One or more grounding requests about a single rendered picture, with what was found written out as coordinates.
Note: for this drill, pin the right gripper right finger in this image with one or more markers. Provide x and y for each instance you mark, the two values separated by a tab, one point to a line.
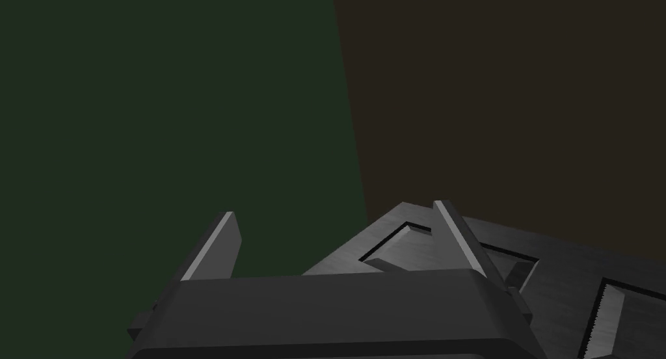
464	247

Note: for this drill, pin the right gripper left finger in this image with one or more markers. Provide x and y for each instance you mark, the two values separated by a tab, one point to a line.
214	255

